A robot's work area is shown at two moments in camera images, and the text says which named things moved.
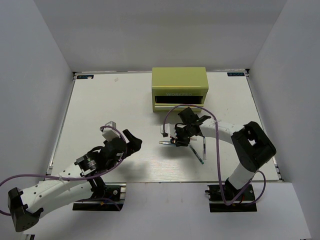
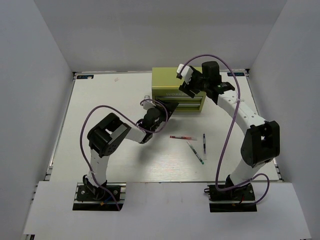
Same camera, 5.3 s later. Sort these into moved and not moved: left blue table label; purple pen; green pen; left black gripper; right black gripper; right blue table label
Moved: right black gripper; left black gripper
Not moved: left blue table label; purple pen; right blue table label; green pen
